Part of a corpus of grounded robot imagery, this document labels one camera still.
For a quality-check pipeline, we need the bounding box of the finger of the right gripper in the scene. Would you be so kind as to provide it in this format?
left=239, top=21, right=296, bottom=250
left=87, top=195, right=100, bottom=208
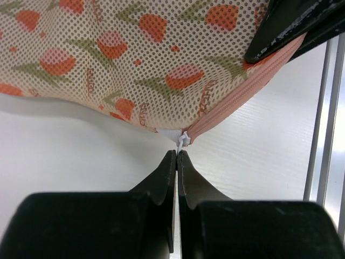
left=244, top=0, right=344, bottom=64
left=289, top=16, right=344, bottom=61

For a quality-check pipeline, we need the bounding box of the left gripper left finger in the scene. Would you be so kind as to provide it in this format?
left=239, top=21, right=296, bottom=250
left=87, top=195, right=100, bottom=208
left=1, top=150, right=176, bottom=258

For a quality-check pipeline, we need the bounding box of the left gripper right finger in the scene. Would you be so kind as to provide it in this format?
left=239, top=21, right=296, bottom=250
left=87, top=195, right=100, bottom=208
left=177, top=151, right=344, bottom=258

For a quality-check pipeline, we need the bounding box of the floral pink laundry bag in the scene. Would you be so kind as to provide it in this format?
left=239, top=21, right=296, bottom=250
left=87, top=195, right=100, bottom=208
left=1, top=1, right=304, bottom=146

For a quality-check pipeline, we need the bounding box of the aluminium front rail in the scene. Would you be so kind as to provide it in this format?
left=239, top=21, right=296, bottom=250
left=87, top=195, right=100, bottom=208
left=303, top=34, right=344, bottom=241

